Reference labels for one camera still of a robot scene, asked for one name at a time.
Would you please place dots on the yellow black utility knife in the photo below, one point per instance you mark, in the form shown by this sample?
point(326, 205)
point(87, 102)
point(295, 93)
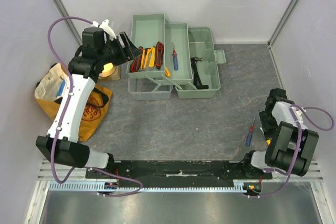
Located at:
point(143, 58)

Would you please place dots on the orange handled screwdriver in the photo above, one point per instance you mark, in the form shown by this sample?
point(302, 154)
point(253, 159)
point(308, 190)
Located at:
point(167, 72)

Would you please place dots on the yellow canvas tote bag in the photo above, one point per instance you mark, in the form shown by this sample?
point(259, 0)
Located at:
point(95, 109)

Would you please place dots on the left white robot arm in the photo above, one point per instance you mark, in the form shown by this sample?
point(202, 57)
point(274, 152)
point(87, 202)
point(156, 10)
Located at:
point(60, 145)

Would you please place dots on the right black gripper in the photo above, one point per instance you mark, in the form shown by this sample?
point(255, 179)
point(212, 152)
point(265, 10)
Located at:
point(266, 120)

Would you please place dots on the red black utility knife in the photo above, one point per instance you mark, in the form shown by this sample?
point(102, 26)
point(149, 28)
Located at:
point(135, 66)

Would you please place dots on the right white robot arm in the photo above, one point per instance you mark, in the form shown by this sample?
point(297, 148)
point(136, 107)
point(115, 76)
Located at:
point(292, 144)

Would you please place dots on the yellow tape roll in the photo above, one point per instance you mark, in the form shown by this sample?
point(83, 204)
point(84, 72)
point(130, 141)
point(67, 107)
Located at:
point(108, 70)

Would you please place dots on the blue red screwdriver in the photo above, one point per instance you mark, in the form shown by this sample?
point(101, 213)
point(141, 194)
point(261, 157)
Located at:
point(175, 61)
point(250, 133)

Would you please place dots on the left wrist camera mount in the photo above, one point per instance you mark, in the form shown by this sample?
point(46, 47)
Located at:
point(106, 26)

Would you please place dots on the green clear-lid toolbox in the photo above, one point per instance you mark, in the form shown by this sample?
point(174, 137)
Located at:
point(147, 30)

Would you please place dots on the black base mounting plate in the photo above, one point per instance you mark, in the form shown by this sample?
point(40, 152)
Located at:
point(222, 169)

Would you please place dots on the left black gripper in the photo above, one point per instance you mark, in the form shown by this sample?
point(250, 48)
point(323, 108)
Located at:
point(132, 50)

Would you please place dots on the black handled tool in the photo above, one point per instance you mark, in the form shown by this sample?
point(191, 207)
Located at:
point(194, 61)

